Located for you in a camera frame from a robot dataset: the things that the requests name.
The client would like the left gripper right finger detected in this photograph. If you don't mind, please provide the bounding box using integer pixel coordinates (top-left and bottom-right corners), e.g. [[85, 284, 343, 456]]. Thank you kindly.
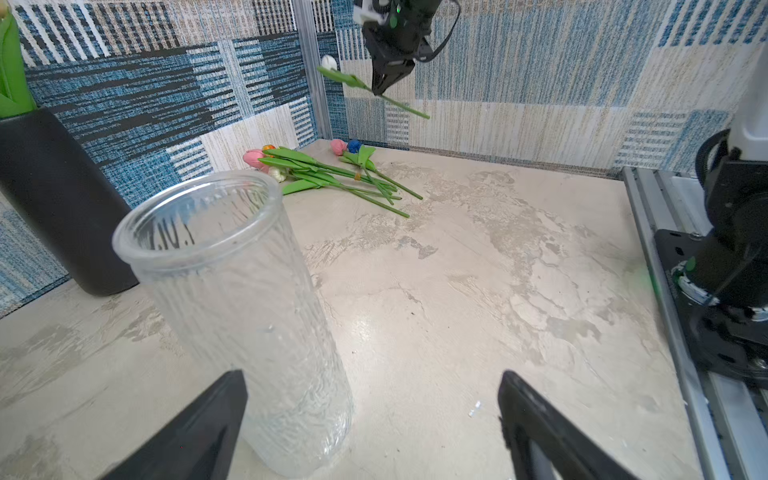
[[497, 370, 635, 480]]

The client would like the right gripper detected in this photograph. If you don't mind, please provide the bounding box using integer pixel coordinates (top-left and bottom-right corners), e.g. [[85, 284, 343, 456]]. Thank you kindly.
[[353, 0, 462, 96]]

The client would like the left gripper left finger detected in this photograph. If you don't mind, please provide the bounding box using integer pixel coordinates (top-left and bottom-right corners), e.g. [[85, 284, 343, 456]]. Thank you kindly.
[[103, 370, 248, 479]]

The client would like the clear glass vase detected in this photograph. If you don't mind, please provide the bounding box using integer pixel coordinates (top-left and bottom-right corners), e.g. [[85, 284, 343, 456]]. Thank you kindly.
[[112, 170, 353, 478]]

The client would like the dark grey cylindrical vase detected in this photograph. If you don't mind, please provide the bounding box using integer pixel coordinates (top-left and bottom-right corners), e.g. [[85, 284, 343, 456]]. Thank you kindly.
[[1, 108, 138, 297]]

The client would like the pale cream tulip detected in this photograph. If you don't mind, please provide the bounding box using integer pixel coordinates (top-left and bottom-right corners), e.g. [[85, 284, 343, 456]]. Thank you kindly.
[[1, 1, 37, 119]]

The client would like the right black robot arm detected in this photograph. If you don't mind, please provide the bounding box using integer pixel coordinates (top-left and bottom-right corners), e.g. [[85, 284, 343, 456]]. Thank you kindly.
[[353, 1, 767, 327]]

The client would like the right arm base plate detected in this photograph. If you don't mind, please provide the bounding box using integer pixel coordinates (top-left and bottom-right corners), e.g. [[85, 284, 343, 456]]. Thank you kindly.
[[654, 229, 767, 389]]

